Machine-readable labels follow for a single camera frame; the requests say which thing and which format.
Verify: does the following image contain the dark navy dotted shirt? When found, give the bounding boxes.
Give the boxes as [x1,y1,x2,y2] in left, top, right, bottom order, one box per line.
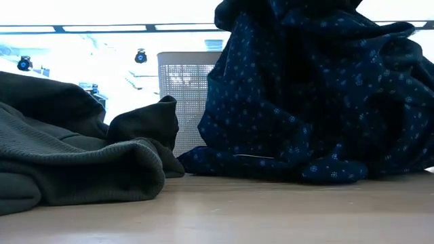
[177,0,434,186]

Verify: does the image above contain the olive green knit sweatshirt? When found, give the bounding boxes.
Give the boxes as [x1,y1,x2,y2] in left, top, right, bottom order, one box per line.
[0,70,186,217]

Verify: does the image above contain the white perforated laundry basket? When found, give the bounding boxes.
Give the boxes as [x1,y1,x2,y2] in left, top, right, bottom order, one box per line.
[157,51,224,157]

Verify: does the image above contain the silver ceiling ventilation duct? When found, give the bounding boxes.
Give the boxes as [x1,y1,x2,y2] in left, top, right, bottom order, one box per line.
[204,39,224,52]

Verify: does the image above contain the black ceiling-mounted camera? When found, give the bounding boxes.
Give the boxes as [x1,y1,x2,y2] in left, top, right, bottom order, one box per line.
[17,56,33,72]
[134,48,149,64]

